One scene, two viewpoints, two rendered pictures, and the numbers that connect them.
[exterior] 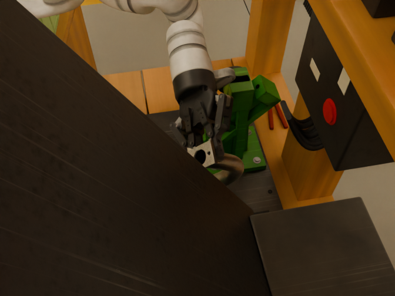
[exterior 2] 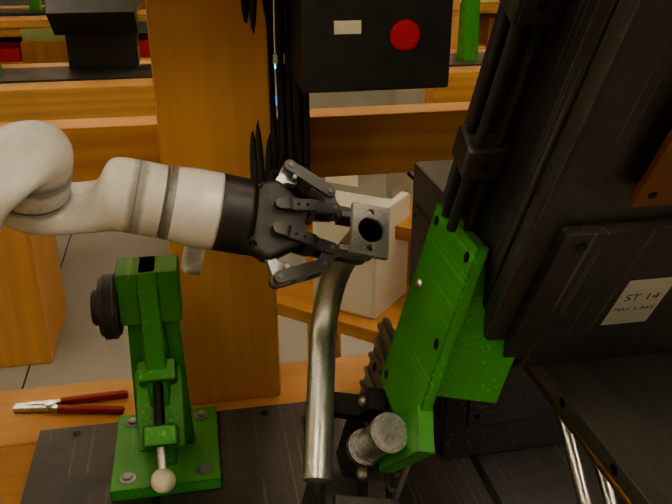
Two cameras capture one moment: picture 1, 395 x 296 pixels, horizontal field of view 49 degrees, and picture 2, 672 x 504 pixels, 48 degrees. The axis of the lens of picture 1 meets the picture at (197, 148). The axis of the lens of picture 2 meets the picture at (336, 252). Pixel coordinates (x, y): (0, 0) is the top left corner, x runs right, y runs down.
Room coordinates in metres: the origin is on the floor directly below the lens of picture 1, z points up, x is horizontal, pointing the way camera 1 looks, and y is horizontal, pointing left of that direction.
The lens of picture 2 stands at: (0.43, 0.69, 1.54)
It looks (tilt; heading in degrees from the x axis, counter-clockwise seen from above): 24 degrees down; 270
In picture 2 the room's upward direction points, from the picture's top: straight up
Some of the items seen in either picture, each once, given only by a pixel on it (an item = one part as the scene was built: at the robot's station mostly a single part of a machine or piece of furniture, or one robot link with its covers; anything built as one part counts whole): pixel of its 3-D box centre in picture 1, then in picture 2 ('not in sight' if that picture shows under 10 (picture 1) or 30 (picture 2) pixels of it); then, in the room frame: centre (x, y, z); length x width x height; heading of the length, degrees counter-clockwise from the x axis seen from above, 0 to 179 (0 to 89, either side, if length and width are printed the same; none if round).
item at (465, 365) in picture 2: not in sight; (458, 318); (0.31, 0.04, 1.17); 0.13 x 0.12 x 0.20; 11
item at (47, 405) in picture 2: (273, 107); (70, 404); (0.81, -0.22, 0.89); 0.16 x 0.05 x 0.01; 5
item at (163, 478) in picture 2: not in sight; (162, 462); (0.63, 0.00, 0.96); 0.06 x 0.03 x 0.06; 101
